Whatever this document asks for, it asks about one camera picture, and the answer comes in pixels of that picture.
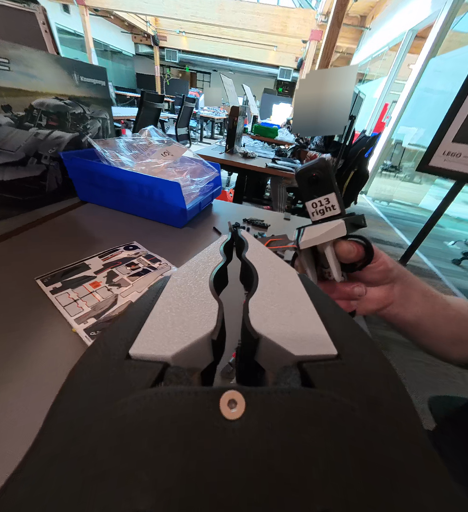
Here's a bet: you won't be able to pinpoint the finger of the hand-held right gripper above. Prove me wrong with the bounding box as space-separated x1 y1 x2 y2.
296 219 348 250

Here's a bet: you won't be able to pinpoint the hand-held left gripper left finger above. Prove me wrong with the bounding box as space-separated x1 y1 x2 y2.
129 233 235 385

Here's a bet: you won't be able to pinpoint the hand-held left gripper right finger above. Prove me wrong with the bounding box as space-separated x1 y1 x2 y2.
235 230 339 385

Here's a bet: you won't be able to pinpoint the person's right forearm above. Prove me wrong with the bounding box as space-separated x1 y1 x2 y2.
392 262 468 369

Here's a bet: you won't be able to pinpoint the toy car set box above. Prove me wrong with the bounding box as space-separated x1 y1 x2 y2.
0 33 117 229

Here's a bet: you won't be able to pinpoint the person's right hand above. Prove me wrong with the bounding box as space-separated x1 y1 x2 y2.
318 239 407 318

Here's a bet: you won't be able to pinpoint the black backpack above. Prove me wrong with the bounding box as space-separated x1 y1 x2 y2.
335 129 381 209

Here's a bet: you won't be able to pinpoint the pile of black pins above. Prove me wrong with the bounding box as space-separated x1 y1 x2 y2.
213 217 272 237

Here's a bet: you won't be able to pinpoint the wooden office table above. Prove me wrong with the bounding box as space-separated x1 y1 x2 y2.
195 135 299 205

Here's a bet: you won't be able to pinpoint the sticker sheet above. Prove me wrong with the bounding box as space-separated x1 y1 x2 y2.
35 241 177 346

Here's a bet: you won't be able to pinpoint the black upright box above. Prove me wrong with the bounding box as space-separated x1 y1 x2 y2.
225 105 247 155

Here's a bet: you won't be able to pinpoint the white board easel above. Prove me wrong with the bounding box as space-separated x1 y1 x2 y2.
241 83 259 117
219 73 239 108

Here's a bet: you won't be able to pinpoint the blue plastic bin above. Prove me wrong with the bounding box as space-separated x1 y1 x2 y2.
60 149 223 229

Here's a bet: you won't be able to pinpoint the black framed marker sign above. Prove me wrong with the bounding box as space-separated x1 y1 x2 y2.
398 39 468 265

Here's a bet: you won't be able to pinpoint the crumpled clear plastic bags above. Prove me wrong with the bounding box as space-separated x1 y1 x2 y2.
85 125 221 201

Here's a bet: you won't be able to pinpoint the brown flight case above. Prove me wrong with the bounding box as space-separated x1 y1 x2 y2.
0 0 59 54

